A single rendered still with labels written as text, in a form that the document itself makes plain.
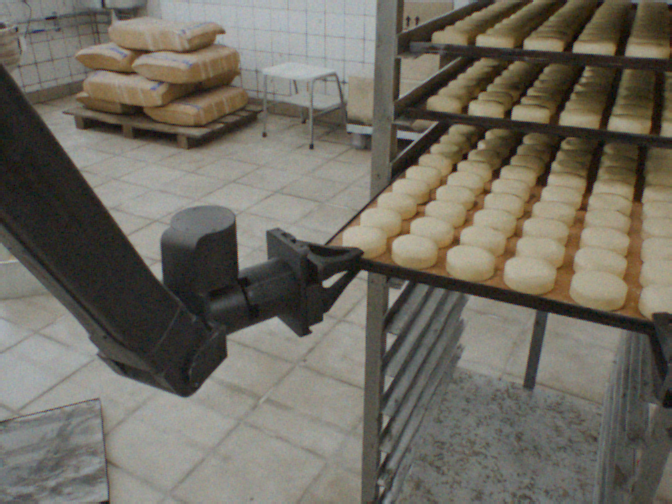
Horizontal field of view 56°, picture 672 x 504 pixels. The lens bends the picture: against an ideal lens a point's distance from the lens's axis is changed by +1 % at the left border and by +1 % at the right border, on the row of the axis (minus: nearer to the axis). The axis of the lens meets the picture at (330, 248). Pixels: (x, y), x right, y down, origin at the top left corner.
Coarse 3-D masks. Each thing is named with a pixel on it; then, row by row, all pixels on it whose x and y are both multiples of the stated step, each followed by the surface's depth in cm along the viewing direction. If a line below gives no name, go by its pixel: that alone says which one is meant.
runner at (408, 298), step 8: (408, 288) 115; (416, 288) 117; (424, 288) 117; (400, 296) 111; (408, 296) 114; (416, 296) 115; (392, 304) 107; (400, 304) 112; (408, 304) 112; (416, 304) 112; (392, 312) 108; (400, 312) 110; (408, 312) 110; (384, 320) 104; (392, 320) 108; (400, 320) 108; (384, 328) 105; (392, 328) 105; (400, 328) 105
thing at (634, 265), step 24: (600, 144) 106; (408, 168) 96; (456, 168) 96; (384, 192) 87; (432, 192) 87; (528, 216) 80; (576, 216) 80; (336, 240) 73; (456, 240) 74; (576, 240) 74; (504, 264) 68; (504, 288) 64; (624, 312) 60
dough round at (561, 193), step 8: (544, 192) 82; (552, 192) 82; (560, 192) 82; (568, 192) 82; (576, 192) 82; (544, 200) 82; (552, 200) 81; (560, 200) 80; (568, 200) 80; (576, 200) 80; (576, 208) 81
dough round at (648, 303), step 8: (648, 288) 60; (656, 288) 60; (664, 288) 60; (648, 296) 59; (656, 296) 59; (664, 296) 59; (640, 304) 60; (648, 304) 58; (656, 304) 58; (664, 304) 57; (648, 312) 59
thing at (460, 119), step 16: (416, 112) 89; (432, 112) 88; (496, 128) 85; (512, 128) 84; (528, 128) 83; (544, 128) 82; (560, 128) 81; (576, 128) 81; (592, 128) 80; (640, 144) 78; (656, 144) 77
